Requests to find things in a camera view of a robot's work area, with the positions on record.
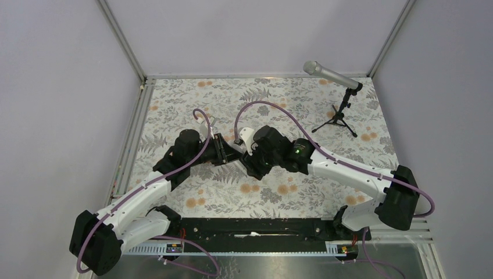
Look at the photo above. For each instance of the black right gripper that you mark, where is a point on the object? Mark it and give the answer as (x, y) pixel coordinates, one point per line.
(253, 167)

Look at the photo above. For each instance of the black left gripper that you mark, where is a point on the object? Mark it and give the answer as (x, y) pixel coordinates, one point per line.
(224, 153)

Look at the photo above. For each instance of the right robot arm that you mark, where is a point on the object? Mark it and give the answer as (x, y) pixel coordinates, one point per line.
(393, 195)

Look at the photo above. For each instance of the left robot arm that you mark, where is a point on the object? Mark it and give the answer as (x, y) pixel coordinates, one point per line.
(99, 239)

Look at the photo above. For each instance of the black microphone tripod stand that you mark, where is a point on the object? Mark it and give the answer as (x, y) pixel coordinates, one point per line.
(338, 117)

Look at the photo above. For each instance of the floral patterned table mat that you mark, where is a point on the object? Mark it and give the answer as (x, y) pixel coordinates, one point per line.
(294, 106)

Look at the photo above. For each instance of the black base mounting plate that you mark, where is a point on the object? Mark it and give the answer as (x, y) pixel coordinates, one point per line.
(262, 235)

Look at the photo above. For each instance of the silver microphone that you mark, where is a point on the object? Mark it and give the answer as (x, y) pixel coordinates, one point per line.
(313, 68)

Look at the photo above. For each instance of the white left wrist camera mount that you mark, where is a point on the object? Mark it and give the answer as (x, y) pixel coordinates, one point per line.
(204, 129)

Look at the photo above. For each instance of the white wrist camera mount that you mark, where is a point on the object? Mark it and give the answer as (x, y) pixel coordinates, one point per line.
(204, 129)
(244, 139)

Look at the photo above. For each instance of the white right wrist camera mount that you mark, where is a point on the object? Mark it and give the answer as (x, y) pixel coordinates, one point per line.
(244, 139)

